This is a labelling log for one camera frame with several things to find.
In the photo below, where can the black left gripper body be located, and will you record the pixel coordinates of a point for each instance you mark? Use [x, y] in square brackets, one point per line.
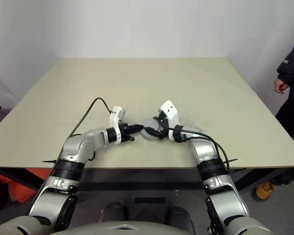
[124, 131]

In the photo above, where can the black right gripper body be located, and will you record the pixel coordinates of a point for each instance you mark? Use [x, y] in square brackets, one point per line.
[163, 118]

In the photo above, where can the round grey motor lid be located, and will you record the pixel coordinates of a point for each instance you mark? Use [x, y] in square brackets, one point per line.
[150, 123]

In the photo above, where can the round grey motor housing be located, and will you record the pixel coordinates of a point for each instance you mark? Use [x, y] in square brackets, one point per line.
[149, 137]

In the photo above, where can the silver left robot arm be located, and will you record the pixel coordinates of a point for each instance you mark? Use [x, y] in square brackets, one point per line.
[76, 147]

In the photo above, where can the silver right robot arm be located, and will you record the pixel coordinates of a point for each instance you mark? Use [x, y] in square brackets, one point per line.
[205, 149]

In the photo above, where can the person bare hand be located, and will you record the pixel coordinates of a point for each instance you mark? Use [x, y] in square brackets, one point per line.
[281, 86]

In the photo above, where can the dark rounded shape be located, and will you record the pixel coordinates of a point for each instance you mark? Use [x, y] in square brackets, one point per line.
[114, 210]

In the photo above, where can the black zip tie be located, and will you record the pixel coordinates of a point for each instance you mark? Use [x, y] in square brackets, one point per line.
[231, 160]
[49, 161]

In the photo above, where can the grey robot torso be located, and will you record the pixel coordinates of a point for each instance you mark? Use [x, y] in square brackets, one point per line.
[127, 230]

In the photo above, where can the orange fabric under table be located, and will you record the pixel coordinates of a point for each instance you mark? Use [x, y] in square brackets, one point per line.
[22, 193]

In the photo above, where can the yellow shoe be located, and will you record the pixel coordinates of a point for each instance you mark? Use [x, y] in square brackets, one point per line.
[264, 192]

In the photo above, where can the dark trousers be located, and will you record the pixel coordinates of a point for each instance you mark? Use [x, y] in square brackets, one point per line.
[292, 122]

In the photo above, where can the dark jacket sleeve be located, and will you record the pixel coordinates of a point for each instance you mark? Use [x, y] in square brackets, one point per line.
[292, 63]

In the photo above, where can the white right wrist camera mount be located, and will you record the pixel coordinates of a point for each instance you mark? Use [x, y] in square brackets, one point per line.
[170, 110]

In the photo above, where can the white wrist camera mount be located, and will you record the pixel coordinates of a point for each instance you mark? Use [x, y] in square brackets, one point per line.
[115, 115]
[170, 110]

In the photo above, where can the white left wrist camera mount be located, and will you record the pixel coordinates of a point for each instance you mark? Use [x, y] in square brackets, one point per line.
[115, 115]

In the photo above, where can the black table frame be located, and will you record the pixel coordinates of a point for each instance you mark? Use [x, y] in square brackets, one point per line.
[137, 178]

